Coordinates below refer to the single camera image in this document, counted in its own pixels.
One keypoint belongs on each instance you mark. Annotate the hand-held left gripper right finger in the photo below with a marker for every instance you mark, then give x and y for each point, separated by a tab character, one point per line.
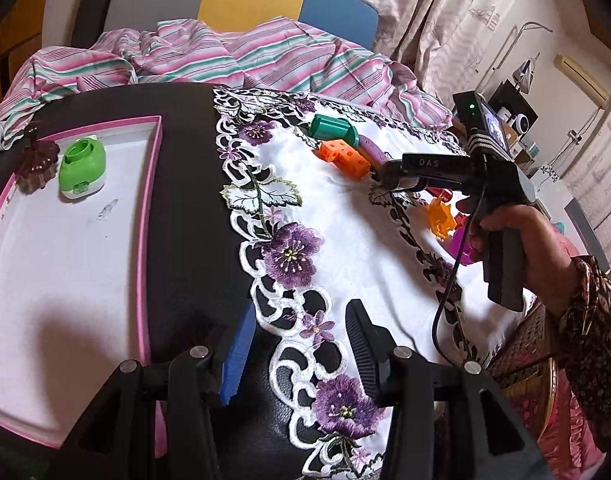
361	342

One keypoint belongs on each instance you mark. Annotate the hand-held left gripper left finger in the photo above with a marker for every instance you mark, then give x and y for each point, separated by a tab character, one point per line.
238	355

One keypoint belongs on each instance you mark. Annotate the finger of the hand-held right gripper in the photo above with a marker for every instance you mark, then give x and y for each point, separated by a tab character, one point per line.
385	187
388	166

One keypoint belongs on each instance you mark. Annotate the purple oval toy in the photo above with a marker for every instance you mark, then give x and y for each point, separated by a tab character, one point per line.
370	149

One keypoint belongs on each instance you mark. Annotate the orange perforated plastic block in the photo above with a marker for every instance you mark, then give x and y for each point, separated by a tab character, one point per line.
345	157

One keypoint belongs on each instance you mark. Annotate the red cylinder toy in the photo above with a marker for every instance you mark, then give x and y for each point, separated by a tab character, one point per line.
438	193

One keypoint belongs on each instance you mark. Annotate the pink rimmed white tray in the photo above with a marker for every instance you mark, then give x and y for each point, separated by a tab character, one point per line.
70	285

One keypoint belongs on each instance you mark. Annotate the person's right forearm floral sleeve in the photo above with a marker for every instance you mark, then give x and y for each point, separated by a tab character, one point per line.
593	340

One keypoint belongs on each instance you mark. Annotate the person's right hand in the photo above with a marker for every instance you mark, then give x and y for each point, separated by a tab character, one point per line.
528	250

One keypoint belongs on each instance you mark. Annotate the orange plastic toy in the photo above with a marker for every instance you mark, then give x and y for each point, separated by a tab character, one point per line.
443	217

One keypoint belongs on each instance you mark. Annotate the teal plastic spool toy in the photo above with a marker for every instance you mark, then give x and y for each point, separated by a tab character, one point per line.
333	127

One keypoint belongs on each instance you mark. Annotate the white embroidered floral tablecloth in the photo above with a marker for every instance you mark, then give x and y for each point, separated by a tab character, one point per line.
355	255

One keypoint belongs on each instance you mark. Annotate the magenta plastic toy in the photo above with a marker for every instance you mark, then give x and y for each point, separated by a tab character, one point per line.
463	247

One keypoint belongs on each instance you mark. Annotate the pink green striped sheet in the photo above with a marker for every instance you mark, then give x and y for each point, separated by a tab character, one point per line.
265	57

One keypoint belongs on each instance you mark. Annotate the beige patterned curtain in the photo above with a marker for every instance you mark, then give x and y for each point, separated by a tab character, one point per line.
435	5

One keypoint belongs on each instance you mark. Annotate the pink quilted clothing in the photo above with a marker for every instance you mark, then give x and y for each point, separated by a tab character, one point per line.
580	440

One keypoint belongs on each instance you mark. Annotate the green round plastic toy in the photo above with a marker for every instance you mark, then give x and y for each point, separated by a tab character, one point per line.
83	170

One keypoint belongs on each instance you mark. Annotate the brown flower shaped ornament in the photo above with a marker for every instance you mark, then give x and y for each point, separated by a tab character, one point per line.
35	162

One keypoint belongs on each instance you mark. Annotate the orange wooden cupboard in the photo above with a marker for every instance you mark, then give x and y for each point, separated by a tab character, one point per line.
13	25

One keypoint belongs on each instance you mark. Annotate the wall air conditioner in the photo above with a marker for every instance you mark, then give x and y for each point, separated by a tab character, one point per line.
583	77

